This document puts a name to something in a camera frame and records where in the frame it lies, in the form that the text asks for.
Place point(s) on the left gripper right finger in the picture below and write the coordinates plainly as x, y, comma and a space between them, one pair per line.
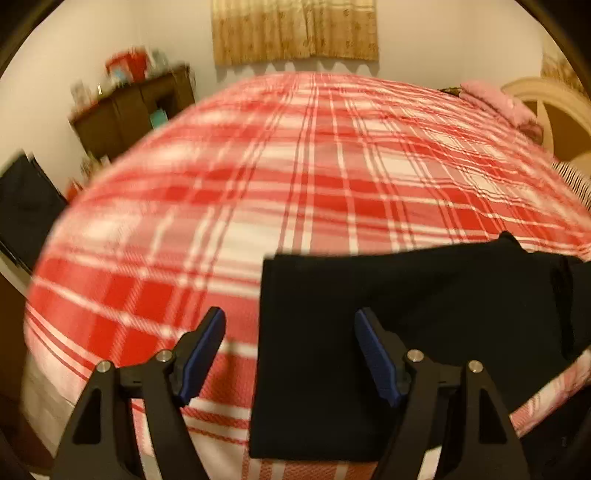
458, 407

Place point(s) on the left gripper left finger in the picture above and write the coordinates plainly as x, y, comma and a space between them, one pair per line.
99, 441

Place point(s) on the black pants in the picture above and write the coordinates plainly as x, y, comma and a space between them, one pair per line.
334, 333

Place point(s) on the red plaid bed cover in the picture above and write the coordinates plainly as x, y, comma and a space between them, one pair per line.
292, 162

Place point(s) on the black folding chair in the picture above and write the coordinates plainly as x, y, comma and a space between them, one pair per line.
30, 205

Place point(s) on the striped pillow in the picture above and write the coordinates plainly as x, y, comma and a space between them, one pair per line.
578, 182

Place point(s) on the dark wooden desk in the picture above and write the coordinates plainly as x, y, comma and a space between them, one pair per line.
114, 123

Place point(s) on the teal box under desk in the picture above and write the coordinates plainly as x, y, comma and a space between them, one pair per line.
158, 118

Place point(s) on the cream wooden headboard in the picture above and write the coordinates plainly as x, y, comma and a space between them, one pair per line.
564, 115

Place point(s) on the red gift bag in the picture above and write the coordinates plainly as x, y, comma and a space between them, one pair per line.
129, 66

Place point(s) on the beige side curtain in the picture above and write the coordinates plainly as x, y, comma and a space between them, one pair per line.
555, 66

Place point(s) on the beige window curtain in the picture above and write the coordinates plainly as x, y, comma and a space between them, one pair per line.
246, 32

